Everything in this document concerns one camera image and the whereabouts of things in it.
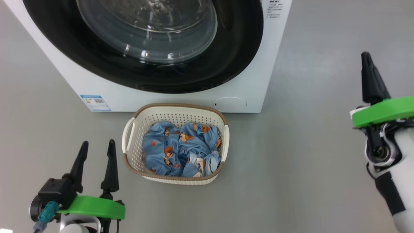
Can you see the white front-load washing machine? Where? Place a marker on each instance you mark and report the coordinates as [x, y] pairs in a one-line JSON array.
[[181, 100]]

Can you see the cream perforated laundry basket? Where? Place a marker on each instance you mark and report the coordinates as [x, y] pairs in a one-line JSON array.
[[181, 111]]

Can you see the blue cartoon-print garment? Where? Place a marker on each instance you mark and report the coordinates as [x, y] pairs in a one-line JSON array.
[[181, 152]]

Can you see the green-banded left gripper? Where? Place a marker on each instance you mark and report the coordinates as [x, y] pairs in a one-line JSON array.
[[97, 207]]

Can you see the black-rimmed glass washer door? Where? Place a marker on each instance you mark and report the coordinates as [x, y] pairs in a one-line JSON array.
[[97, 64]]

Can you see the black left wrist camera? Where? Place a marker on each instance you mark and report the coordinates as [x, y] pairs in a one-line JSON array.
[[56, 192]]

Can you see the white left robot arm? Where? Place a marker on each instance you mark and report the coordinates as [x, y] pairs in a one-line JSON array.
[[77, 226]]

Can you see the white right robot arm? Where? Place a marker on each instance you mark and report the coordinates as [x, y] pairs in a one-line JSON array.
[[406, 161]]

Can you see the teal left camera connector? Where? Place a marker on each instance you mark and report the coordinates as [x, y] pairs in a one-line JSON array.
[[47, 212]]

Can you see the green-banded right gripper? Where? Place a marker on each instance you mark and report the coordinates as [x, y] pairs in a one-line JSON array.
[[385, 111]]

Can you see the round filter access cover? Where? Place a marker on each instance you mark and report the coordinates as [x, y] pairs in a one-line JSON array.
[[231, 104]]

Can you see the blue energy label sticker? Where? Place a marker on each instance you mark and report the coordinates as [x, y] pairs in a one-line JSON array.
[[96, 103]]

